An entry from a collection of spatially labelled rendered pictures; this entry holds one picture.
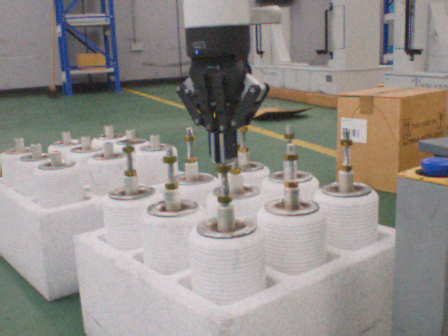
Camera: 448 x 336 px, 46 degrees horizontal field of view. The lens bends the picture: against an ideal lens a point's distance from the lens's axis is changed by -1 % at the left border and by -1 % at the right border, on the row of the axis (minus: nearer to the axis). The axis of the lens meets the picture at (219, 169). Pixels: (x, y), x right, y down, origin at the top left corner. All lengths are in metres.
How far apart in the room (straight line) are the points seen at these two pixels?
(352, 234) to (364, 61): 3.34
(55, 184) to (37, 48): 5.87
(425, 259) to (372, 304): 0.16
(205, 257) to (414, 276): 0.26
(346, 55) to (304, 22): 3.99
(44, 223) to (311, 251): 0.55
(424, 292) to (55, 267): 0.69
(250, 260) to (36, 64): 6.38
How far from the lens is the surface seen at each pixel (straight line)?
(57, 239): 1.08
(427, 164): 0.67
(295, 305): 0.68
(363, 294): 0.79
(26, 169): 1.21
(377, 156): 1.75
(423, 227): 0.67
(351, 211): 0.79
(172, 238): 0.73
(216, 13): 0.60
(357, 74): 4.06
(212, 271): 0.65
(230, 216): 0.66
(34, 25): 6.94
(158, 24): 7.16
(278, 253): 0.72
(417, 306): 0.72
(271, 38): 5.26
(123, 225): 0.83
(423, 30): 3.47
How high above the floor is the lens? 0.48
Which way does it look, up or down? 13 degrees down
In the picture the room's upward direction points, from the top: 3 degrees counter-clockwise
